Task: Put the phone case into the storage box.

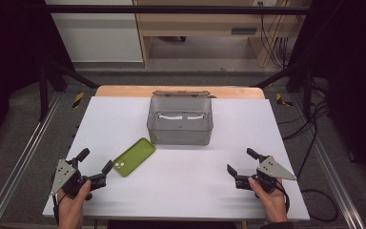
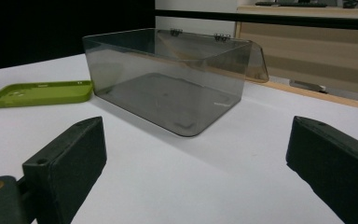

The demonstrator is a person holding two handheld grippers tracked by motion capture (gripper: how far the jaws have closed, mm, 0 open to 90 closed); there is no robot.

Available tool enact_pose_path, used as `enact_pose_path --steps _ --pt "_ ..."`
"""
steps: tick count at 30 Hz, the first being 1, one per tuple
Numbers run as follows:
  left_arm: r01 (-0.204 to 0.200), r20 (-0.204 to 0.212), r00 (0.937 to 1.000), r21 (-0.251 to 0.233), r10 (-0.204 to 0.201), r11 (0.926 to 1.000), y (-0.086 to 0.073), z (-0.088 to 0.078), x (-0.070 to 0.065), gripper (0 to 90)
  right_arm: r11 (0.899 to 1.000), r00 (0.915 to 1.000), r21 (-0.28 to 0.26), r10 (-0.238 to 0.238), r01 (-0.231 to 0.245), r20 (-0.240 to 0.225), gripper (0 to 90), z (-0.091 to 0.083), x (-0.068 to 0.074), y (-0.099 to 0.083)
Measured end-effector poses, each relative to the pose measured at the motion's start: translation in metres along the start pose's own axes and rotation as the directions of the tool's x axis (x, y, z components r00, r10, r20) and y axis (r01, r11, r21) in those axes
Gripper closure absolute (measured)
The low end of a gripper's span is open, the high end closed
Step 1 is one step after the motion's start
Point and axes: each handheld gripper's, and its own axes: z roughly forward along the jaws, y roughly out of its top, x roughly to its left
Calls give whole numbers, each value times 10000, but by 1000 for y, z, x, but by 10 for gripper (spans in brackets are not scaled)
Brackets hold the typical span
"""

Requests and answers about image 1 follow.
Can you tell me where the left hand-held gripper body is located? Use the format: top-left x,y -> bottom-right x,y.
47,157 -> 108,202

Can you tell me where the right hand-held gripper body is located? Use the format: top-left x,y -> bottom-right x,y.
234,155 -> 297,196

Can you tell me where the green phone case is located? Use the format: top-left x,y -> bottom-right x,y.
112,136 -> 156,177

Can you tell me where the transparent grey storage box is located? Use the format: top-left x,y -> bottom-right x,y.
146,90 -> 214,146

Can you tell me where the person's left hand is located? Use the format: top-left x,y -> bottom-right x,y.
56,179 -> 92,223

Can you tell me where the person's right hand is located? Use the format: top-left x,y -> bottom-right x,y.
248,177 -> 289,223

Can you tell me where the white table cover sheet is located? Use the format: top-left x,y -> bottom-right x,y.
42,95 -> 311,222

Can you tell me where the yellow black floor tape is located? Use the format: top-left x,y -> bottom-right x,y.
275,93 -> 294,108
71,92 -> 85,109

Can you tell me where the wooden table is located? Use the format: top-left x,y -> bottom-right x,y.
94,85 -> 266,99

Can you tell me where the person's dark clothing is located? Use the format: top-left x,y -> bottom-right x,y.
107,219 -> 237,229

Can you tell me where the black curtain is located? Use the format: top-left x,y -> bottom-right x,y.
290,0 -> 366,185
0,0 -> 74,156

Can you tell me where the white cabinet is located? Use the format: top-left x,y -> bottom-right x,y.
45,0 -> 144,64

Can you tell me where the dark green flat object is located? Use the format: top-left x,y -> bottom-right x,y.
231,28 -> 257,35

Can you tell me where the light wooden desk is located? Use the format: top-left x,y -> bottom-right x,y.
132,0 -> 313,69

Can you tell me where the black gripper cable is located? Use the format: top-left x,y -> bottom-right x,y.
52,190 -> 68,225
275,184 -> 291,215

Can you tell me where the aluminium rail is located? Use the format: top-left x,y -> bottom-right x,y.
290,94 -> 366,229
0,92 -> 63,229

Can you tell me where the black floor cable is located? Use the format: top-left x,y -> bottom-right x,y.
280,82 -> 339,223

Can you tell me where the black frame strut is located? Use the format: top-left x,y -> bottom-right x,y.
39,60 -> 99,122
254,63 -> 315,122

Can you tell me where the bundle of black cables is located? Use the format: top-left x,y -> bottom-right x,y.
259,1 -> 292,70

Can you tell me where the black horizontal frame bar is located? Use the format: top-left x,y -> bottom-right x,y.
44,4 -> 313,15

